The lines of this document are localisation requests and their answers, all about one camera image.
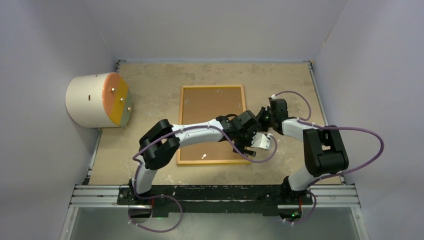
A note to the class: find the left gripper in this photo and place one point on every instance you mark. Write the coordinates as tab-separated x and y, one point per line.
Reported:
240	146

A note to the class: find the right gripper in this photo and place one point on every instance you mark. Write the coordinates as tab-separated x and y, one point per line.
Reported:
263	111

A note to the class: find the brown cardboard backing board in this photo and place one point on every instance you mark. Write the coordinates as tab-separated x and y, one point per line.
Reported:
205	109

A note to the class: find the yellow picture frame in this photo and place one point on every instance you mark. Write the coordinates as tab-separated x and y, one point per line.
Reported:
180	116

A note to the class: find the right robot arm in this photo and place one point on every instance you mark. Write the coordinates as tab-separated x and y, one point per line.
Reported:
323	149

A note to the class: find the white cylinder with coloured face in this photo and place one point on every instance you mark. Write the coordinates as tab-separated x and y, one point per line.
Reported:
99	101

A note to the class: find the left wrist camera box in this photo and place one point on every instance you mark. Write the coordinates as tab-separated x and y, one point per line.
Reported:
262	141

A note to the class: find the aluminium rail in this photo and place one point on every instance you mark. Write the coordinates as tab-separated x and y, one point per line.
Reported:
323	196

